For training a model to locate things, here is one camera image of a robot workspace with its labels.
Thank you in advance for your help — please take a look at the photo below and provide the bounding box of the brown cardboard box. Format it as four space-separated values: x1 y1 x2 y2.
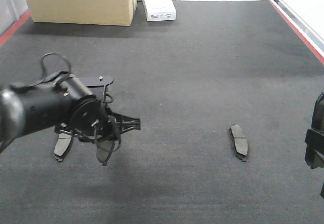
26 0 137 26

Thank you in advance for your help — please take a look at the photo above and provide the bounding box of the white long box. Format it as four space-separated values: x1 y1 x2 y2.
142 0 176 22

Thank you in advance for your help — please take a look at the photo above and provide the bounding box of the black conveyor belt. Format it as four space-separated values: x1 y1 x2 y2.
1 0 323 223

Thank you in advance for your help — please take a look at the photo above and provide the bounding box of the grey brake pad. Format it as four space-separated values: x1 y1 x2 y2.
54 133 73 162
96 140 115 166
229 124 249 162

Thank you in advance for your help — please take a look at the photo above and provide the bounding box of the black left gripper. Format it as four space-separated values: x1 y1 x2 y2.
55 76 141 145

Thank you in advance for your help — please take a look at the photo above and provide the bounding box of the red conveyor frame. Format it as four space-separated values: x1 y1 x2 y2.
1 0 323 64

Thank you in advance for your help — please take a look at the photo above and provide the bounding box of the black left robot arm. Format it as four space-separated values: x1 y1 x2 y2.
1 53 141 151

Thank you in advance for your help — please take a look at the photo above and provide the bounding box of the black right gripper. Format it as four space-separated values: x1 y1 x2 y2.
303 91 324 199

